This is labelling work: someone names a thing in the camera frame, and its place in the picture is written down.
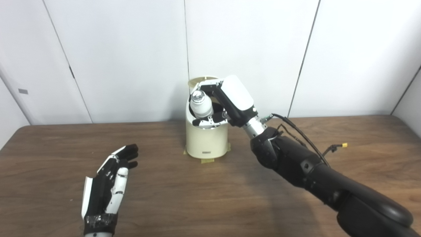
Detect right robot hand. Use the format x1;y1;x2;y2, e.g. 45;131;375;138
192;75;259;129

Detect cream round bin lid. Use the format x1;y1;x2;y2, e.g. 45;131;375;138
188;76;219;90

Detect cable with yellow connector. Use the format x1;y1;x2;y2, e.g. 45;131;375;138
322;143;348;157

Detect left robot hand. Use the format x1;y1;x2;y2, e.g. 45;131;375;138
81;144;139;236

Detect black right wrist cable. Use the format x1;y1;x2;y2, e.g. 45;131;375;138
263;113;331;167

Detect small white plastic bottle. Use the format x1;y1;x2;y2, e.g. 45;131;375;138
190;91;213;119

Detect cream-colored bin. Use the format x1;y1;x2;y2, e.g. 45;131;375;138
185;76;229;159

